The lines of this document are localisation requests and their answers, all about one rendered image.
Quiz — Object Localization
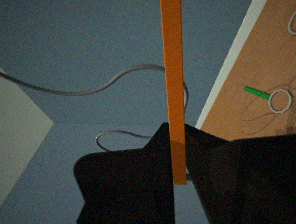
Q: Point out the grey loop with orange handle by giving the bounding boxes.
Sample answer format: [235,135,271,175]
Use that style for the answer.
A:
[160,0,186,185]

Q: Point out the grey ring with green handle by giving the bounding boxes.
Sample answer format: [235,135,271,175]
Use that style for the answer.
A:
[287,11,296,35]
[244,87,293,113]

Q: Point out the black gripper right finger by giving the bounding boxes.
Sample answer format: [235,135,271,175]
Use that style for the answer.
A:
[185,124,296,224]

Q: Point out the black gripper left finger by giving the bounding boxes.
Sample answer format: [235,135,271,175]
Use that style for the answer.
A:
[74,122,175,224]

